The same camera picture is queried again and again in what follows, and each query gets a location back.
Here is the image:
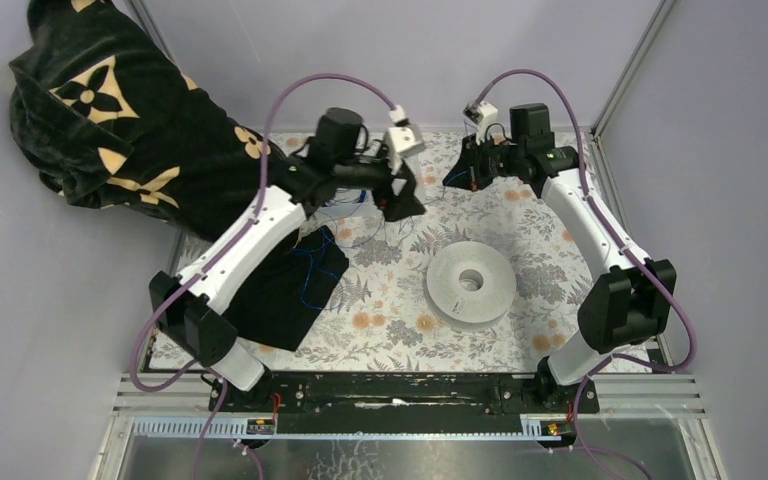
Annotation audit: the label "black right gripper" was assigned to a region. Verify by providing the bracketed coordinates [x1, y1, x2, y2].
[442, 132, 524, 193]

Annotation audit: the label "black folded cloth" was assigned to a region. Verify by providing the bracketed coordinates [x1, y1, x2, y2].
[224, 226, 349, 351]

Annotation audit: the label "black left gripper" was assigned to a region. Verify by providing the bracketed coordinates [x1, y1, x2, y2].
[329, 143, 424, 219]

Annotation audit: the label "coiled blue cable green tie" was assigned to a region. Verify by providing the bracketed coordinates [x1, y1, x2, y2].
[326, 189, 367, 207]

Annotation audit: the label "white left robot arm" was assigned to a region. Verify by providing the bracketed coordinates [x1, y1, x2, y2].
[149, 105, 425, 411]

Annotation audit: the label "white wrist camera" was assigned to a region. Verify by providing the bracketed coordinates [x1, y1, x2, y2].
[383, 105, 425, 176]
[463, 100, 498, 145]

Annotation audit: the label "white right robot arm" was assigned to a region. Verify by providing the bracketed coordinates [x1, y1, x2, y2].
[444, 101, 676, 412]

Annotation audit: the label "aluminium frame rails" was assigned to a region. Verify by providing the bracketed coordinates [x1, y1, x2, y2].
[91, 371, 725, 479]

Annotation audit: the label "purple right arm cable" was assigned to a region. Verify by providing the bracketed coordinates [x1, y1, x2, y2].
[473, 68, 698, 480]

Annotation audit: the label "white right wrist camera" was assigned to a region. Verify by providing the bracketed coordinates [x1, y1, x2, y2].
[463, 100, 498, 145]

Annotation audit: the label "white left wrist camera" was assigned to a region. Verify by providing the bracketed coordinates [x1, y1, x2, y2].
[383, 105, 425, 176]

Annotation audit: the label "white perforated spool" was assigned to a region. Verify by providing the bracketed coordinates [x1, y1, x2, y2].
[424, 241, 517, 332]

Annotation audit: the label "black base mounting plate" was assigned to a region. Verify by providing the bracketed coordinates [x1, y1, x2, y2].
[209, 371, 600, 436]

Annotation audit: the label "black patterned plush blanket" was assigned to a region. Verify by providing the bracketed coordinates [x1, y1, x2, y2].
[9, 1, 284, 242]

